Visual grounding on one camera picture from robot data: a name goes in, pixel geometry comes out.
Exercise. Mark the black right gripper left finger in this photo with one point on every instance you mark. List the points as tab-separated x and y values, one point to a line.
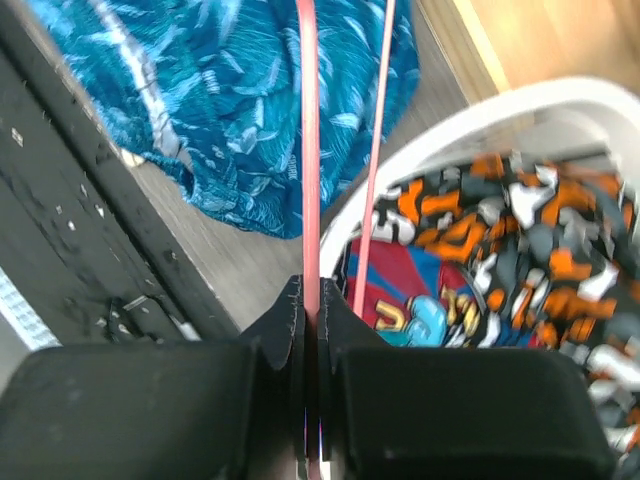
179	410

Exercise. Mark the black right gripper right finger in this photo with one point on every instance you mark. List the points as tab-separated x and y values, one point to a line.
440	413

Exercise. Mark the blue patterned shorts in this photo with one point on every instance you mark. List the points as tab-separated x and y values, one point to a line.
210	92

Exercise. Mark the pink wire hanger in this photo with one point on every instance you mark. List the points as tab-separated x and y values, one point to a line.
311	207

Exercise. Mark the colourful patterned clothes in basket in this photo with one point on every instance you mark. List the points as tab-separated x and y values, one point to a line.
547	249

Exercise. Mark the white laundry basket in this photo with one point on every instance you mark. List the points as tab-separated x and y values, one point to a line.
556	119

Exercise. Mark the wooden clothes rack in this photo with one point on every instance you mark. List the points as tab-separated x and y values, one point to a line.
497	46

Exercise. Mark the white slotted cable duct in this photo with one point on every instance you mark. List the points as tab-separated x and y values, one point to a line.
23	319

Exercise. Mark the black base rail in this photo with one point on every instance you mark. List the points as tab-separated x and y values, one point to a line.
79	238

